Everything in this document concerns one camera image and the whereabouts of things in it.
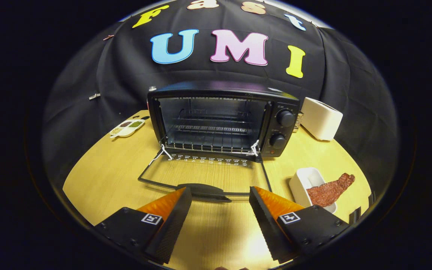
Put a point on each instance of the white divided condiment dish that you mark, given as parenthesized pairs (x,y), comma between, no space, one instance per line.
(126,128)

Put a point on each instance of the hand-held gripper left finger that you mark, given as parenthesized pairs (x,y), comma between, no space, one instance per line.
(171,228)

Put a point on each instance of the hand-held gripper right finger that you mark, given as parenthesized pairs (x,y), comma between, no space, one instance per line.
(266,225)

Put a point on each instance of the red meat slice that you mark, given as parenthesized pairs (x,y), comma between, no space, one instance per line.
(328,191)

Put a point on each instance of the white pop-up toaster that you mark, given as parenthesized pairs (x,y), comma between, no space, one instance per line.
(321,118)

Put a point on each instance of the white rectangular plate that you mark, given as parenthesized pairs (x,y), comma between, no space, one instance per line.
(301,180)

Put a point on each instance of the black backdrop cloth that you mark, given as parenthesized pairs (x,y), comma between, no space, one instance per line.
(99,75)

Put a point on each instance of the pink cloth clip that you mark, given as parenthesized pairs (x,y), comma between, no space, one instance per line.
(108,37)

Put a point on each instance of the clear glass jar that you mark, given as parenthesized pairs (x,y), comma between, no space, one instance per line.
(298,123)

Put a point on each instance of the silver cloth clip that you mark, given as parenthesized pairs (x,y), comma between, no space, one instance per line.
(94,96)

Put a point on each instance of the black toaster oven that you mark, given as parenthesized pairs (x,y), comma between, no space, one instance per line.
(219,89)

